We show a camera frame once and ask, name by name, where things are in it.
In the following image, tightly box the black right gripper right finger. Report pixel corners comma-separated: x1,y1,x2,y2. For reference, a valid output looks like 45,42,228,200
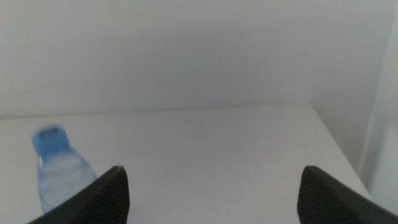
297,165,398,224

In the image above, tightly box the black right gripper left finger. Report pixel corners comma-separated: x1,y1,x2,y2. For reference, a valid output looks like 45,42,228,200
27,165,131,224

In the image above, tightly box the clear water bottle blue cap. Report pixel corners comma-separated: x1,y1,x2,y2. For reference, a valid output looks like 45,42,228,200
30,123,99,215

